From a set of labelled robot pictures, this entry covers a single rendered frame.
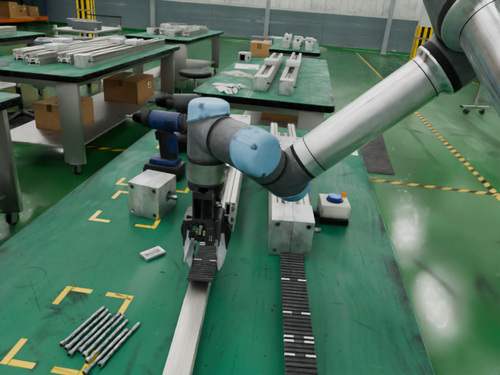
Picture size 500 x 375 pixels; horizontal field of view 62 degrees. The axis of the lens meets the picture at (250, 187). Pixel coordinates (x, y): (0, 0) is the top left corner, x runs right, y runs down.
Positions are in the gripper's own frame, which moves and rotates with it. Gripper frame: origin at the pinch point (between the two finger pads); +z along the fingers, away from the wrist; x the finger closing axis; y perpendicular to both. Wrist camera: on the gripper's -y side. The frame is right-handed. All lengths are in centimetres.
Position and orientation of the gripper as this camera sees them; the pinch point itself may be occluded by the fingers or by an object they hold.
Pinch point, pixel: (204, 261)
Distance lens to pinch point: 91.3
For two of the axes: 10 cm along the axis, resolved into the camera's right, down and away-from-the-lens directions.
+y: -0.5, 4.0, -9.1
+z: -0.7, 9.1, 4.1
